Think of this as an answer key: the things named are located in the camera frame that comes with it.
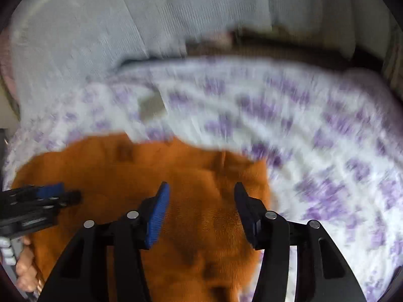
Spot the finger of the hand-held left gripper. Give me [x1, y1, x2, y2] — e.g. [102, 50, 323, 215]
[37, 190, 83, 210]
[2, 182, 65, 202]

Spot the pink cloth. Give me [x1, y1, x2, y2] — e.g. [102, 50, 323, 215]
[189, 31, 235, 53]

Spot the purple floral bed sheet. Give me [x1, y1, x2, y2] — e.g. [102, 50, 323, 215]
[3, 55, 403, 302]

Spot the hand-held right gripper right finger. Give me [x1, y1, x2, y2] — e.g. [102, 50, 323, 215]
[234, 182, 367, 302]

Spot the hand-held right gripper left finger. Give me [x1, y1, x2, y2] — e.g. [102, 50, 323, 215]
[38, 181, 171, 302]

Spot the person's left hand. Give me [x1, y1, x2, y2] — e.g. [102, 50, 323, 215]
[14, 235, 45, 294]

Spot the orange knit garment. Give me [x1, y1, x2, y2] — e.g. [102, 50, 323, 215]
[11, 132, 273, 302]

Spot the dark brown wooden frame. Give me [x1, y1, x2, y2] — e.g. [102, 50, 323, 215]
[185, 28, 380, 70]

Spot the white lace curtain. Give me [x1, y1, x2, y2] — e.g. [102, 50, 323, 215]
[9, 0, 395, 99]

